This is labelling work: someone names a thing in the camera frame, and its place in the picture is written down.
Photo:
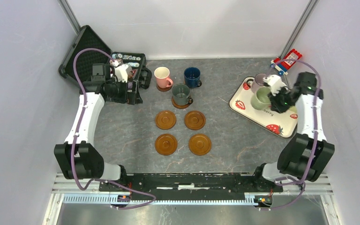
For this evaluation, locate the black poker chip case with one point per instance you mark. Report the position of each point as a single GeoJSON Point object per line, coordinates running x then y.
{"type": "Point", "coordinates": [88, 38]}

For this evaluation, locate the dark blue mug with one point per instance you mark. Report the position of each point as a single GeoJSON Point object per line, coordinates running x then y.
{"type": "Point", "coordinates": [192, 73]}

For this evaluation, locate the light green mug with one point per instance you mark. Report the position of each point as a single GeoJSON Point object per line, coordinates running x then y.
{"type": "Point", "coordinates": [260, 99]}

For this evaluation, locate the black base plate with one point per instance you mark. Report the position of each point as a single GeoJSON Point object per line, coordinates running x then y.
{"type": "Point", "coordinates": [196, 186]}

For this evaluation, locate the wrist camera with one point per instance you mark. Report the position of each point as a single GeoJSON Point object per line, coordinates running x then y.
{"type": "Point", "coordinates": [121, 71]}
{"type": "Point", "coordinates": [275, 84]}

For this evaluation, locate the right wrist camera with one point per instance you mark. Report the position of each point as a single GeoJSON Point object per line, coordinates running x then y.
{"type": "Point", "coordinates": [275, 84]}

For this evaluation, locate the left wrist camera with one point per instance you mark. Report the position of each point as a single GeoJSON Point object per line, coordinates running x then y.
{"type": "Point", "coordinates": [121, 71]}

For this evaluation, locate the mauve mug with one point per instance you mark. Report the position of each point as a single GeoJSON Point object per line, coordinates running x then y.
{"type": "Point", "coordinates": [255, 83]}

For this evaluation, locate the aluminium frame rail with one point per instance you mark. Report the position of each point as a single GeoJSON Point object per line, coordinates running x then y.
{"type": "Point", "coordinates": [192, 202]}

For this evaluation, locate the strawberry pattern tray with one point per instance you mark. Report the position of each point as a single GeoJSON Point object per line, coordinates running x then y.
{"type": "Point", "coordinates": [281, 124]}

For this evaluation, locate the grooved wooden coaster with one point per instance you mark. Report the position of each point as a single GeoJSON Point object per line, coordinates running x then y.
{"type": "Point", "coordinates": [179, 106]}

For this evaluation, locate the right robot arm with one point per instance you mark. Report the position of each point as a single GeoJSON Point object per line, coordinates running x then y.
{"type": "Point", "coordinates": [308, 152]}

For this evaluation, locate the red blue toy truck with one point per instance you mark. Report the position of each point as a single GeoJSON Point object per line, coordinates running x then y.
{"type": "Point", "coordinates": [282, 65]}

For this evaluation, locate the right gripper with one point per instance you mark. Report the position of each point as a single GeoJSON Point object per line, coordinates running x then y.
{"type": "Point", "coordinates": [275, 106]}

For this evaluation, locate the dark brown coaster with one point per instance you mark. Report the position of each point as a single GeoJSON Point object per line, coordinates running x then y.
{"type": "Point", "coordinates": [163, 89]}

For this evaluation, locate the dark green mug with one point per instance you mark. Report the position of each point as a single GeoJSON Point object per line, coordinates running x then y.
{"type": "Point", "coordinates": [181, 95]}

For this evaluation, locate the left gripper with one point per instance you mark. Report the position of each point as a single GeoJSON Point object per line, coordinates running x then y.
{"type": "Point", "coordinates": [133, 98]}

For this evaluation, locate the pink mug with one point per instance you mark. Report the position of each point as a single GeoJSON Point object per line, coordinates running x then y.
{"type": "Point", "coordinates": [162, 75]}

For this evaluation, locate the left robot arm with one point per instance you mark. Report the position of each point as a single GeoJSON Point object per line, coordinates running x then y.
{"type": "Point", "coordinates": [77, 157]}

